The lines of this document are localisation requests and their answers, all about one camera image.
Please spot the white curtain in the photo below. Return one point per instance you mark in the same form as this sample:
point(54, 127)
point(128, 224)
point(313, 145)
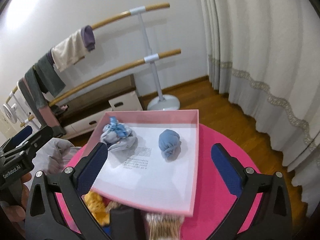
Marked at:
point(265, 55)

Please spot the grey pink yoga mat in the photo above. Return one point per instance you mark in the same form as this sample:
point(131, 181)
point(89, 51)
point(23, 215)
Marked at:
point(39, 105)

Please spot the wooden barre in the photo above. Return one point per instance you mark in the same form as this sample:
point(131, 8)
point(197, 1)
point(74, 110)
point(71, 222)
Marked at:
point(120, 69)
point(111, 19)

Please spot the dark wood bench cabinet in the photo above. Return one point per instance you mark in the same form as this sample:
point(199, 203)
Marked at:
point(84, 112)

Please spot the purple garment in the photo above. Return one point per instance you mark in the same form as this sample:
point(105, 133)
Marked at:
point(88, 38)

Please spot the pink round tablecloth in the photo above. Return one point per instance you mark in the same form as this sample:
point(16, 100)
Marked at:
point(190, 185)

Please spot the grey quilt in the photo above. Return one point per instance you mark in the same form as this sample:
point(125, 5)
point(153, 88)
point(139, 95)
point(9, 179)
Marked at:
point(52, 157)

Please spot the black rectangular case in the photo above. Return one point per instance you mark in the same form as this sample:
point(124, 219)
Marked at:
point(126, 223)

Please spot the light blue sock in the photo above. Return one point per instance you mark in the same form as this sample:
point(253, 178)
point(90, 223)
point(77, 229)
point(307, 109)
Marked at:
point(169, 143)

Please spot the pink cardboard box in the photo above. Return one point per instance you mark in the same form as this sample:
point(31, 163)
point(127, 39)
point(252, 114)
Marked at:
point(155, 159)

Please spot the royal blue knitted cloth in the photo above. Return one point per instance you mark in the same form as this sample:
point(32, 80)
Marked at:
point(107, 230)

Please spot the patterned white blue cloth bundle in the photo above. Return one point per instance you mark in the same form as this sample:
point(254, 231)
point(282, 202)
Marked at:
point(117, 136)

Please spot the cream garment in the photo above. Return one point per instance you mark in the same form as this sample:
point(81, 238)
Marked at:
point(69, 51)

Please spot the upper wooden barre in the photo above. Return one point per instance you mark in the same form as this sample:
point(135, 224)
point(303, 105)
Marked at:
point(111, 19)

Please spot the lower wooden barre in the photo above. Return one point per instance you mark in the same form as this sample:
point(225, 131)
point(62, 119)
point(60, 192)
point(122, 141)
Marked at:
point(120, 69)

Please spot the dark green towel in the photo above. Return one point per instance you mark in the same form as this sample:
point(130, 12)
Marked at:
point(42, 78)

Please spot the white printed paper sheet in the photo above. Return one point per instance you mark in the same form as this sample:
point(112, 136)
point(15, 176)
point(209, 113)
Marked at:
point(150, 162)

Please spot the person's left hand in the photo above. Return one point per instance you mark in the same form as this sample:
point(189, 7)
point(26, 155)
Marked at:
point(17, 213)

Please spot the yellow crochet toy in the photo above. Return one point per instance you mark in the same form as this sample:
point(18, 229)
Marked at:
point(96, 206)

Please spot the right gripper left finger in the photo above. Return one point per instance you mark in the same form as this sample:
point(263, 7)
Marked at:
point(44, 217)

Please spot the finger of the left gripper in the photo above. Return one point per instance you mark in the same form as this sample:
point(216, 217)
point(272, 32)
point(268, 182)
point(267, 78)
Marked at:
point(23, 134)

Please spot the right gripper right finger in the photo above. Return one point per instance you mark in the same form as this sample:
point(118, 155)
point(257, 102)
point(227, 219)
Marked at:
point(262, 208)

